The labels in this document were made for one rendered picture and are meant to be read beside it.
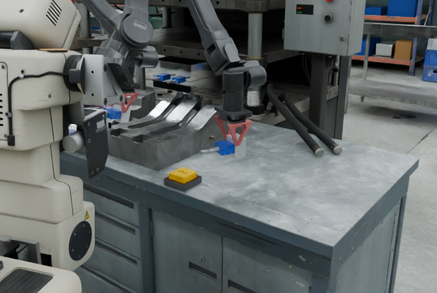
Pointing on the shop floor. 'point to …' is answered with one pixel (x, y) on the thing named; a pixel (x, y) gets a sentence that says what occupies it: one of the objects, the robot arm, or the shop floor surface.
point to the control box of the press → (324, 21)
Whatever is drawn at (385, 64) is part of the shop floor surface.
